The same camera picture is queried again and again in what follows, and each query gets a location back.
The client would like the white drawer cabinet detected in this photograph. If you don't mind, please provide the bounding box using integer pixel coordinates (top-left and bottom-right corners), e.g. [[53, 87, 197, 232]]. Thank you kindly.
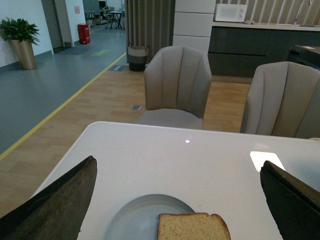
[[172, 0, 216, 53]]

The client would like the distant table with chairs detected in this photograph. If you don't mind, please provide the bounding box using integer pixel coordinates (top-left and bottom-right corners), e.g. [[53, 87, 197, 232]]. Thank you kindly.
[[99, 8, 125, 30]]

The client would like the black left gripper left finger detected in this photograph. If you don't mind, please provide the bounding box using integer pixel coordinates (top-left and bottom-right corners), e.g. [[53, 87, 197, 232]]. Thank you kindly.
[[0, 156, 97, 240]]

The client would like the white microwave oven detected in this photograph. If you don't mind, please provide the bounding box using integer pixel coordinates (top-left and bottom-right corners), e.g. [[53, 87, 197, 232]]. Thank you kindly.
[[214, 3, 248, 23]]

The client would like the red trash bin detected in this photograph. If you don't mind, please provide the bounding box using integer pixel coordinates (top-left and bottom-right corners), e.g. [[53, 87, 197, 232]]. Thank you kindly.
[[77, 23, 91, 45]]

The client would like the woven laundry basket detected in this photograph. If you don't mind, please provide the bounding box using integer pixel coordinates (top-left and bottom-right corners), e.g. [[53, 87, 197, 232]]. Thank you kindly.
[[127, 43, 150, 72]]

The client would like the brown bread slice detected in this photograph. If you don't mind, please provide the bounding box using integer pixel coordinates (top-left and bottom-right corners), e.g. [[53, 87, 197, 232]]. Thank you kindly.
[[156, 212, 231, 240]]

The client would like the dark kitchen counter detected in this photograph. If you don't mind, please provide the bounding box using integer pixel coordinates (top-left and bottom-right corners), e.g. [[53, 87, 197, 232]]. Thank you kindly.
[[208, 23, 320, 78]]

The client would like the black appliance box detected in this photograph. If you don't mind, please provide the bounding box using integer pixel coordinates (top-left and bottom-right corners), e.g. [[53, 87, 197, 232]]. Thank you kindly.
[[287, 45, 320, 70]]

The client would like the beige chair on left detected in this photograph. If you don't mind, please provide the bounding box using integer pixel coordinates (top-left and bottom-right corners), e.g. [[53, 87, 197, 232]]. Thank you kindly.
[[136, 46, 212, 130]]

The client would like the beige chair on right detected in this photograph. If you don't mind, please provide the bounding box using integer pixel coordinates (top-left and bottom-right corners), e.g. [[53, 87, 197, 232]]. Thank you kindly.
[[240, 61, 320, 139]]

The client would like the beige chair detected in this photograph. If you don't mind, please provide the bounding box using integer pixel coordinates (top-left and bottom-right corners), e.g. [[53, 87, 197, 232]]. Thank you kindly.
[[136, 46, 212, 130], [240, 61, 320, 139]]

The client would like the gold plant pot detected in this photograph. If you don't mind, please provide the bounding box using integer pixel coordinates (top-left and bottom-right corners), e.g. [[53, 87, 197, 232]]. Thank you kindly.
[[11, 39, 36, 70]]

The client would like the green potted plant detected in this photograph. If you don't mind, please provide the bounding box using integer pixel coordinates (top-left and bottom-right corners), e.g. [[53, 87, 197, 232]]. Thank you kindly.
[[0, 18, 40, 45]]

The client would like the light blue round plate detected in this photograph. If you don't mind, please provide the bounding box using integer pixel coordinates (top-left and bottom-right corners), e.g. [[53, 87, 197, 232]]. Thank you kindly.
[[105, 194, 194, 240]]

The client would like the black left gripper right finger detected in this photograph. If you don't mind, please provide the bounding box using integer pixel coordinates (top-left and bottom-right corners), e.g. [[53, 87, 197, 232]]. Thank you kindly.
[[260, 160, 320, 240]]

